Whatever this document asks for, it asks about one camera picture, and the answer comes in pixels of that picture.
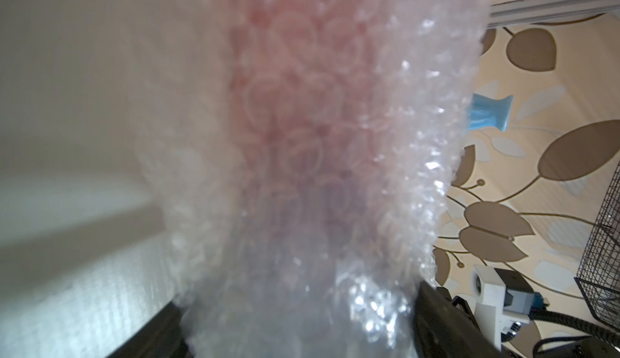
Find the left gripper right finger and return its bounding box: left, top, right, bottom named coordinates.
left=413, top=281, right=502, bottom=358

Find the bubble dark cylinder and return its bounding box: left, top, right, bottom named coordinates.
left=130, top=0, right=490, bottom=357

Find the right black wire basket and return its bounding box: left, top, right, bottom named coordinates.
left=575, top=170, right=619, bottom=331

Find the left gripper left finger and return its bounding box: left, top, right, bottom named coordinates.
left=108, top=302, right=189, bottom=358

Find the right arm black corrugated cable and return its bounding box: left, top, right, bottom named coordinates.
left=530, top=306, right=620, bottom=354

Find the light blue ribbed vase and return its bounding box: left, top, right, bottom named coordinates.
left=468, top=93, right=513, bottom=132

